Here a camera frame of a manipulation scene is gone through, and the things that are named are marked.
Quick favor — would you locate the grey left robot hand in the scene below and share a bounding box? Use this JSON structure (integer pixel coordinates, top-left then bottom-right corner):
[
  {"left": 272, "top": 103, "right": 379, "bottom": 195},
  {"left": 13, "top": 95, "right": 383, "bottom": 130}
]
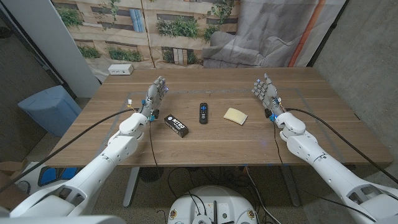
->
[{"left": 139, "top": 75, "right": 170, "bottom": 122}]

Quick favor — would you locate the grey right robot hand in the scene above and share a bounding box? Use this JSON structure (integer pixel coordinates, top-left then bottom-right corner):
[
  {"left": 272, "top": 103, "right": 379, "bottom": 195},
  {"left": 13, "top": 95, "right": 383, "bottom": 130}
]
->
[{"left": 251, "top": 73, "right": 285, "bottom": 123}]

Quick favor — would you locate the black TV remote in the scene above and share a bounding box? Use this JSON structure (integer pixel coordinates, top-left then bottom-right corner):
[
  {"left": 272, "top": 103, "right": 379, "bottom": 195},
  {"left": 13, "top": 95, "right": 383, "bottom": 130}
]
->
[{"left": 198, "top": 102, "right": 209, "bottom": 125}]

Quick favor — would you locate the black golf ball box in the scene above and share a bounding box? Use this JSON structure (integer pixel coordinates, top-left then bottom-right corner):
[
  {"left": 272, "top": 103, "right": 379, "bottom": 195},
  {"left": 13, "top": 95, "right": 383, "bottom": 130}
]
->
[{"left": 164, "top": 114, "right": 190, "bottom": 139}]

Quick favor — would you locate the yellow sponge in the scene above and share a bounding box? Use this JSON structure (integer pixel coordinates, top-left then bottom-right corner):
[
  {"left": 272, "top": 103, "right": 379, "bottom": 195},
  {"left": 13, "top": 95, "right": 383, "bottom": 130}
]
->
[{"left": 223, "top": 107, "right": 249, "bottom": 126}]

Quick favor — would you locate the white power strip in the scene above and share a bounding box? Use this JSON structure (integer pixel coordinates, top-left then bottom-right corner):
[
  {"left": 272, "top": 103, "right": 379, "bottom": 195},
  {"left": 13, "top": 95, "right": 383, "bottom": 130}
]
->
[{"left": 108, "top": 63, "right": 134, "bottom": 76}]

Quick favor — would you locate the white table leg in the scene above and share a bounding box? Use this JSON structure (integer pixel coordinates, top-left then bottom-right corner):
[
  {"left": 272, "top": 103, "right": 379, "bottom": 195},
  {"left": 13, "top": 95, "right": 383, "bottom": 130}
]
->
[{"left": 123, "top": 167, "right": 141, "bottom": 208}]

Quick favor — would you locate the grey table leg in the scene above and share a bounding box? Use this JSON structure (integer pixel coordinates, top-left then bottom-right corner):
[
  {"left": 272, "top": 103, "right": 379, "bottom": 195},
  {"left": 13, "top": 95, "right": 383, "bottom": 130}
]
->
[{"left": 281, "top": 165, "right": 301, "bottom": 208}]

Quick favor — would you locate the blue plastic bin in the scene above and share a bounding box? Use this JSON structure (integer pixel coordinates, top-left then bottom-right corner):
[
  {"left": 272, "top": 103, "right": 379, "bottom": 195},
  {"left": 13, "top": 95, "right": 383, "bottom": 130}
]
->
[{"left": 17, "top": 85, "right": 83, "bottom": 138}]

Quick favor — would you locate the white pillar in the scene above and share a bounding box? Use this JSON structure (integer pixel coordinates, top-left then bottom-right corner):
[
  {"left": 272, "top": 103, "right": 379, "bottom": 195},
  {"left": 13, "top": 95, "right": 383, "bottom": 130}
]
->
[{"left": 1, "top": 0, "right": 102, "bottom": 99}]

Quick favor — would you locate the white robot torso base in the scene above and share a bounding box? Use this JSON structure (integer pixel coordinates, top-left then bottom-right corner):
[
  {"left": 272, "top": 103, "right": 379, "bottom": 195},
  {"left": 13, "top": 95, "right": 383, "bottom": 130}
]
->
[{"left": 167, "top": 185, "right": 259, "bottom": 224}]

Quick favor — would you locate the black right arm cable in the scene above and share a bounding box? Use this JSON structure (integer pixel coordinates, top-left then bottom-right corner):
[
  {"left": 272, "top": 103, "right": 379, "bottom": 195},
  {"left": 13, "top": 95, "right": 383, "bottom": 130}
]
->
[{"left": 285, "top": 107, "right": 398, "bottom": 185}]

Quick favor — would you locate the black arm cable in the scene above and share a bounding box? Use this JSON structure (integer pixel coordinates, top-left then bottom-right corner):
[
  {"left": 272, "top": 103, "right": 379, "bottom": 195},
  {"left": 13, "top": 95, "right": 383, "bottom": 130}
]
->
[
  {"left": 285, "top": 107, "right": 398, "bottom": 185},
  {"left": 0, "top": 108, "right": 136, "bottom": 194}
]

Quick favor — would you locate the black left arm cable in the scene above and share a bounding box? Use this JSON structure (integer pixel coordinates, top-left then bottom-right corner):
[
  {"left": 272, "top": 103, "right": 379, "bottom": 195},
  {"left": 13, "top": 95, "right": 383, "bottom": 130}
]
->
[{"left": 0, "top": 108, "right": 136, "bottom": 194}]

